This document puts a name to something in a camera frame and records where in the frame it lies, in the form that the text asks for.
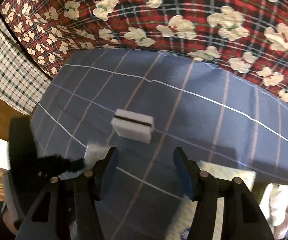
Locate red plaid bear-print blanket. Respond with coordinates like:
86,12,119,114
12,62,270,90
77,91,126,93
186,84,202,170
0,0,288,114

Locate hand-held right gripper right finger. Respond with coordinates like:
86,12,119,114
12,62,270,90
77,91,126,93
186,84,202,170
173,147,275,240

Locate white sponge with black stripe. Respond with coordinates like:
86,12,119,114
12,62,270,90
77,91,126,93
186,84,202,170
111,109,155,144

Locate small white towel roll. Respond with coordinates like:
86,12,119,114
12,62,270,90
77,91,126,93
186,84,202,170
83,142,109,169

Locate yellow patterned tissue box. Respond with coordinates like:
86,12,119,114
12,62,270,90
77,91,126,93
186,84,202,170
179,161,257,240

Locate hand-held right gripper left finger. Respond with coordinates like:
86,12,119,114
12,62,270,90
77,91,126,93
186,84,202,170
15,146,119,240

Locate white blue checked cloth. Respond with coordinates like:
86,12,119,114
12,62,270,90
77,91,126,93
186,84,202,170
0,14,52,115

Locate blue grid tablecloth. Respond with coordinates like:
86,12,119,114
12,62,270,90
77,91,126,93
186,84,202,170
30,49,288,240

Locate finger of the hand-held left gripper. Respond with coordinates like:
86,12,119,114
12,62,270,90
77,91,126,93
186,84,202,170
35,155,86,179

